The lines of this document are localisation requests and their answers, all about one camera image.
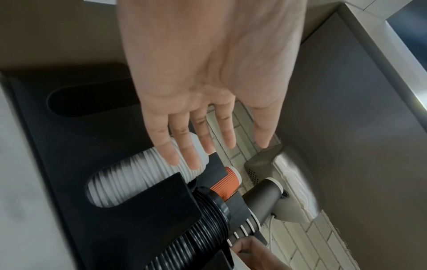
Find person's right hand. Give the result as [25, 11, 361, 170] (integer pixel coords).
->
[230, 236, 294, 270]

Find person's left hand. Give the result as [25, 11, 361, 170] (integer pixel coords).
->
[118, 0, 307, 171]

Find black lids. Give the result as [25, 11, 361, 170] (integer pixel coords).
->
[145, 186, 232, 270]

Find small white lids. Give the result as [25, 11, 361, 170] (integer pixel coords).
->
[86, 131, 211, 209]

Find black cup holder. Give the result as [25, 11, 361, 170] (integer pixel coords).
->
[0, 61, 268, 270]

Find stack of black paper cups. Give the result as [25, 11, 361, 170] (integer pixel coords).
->
[226, 177, 285, 247]

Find stack of red paper cups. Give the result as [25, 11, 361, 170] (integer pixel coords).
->
[209, 166, 242, 202]

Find white wall cable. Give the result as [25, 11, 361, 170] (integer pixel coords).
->
[266, 213, 276, 249]

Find grey wall-mounted appliance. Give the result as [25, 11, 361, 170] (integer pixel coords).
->
[244, 143, 326, 225]

